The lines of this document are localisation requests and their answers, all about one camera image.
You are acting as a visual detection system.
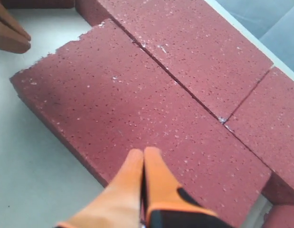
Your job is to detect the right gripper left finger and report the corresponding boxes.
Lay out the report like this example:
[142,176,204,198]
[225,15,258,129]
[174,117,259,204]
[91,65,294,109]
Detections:
[57,149,143,228]

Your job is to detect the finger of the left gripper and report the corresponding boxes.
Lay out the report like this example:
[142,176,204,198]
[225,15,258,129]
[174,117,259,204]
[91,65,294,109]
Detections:
[0,22,31,54]
[0,3,31,41]

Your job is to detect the right second-row red brick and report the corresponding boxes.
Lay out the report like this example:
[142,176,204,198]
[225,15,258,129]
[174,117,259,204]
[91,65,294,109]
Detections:
[262,205,294,228]

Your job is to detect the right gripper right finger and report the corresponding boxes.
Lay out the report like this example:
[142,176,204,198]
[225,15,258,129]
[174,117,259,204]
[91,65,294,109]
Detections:
[143,147,230,228]

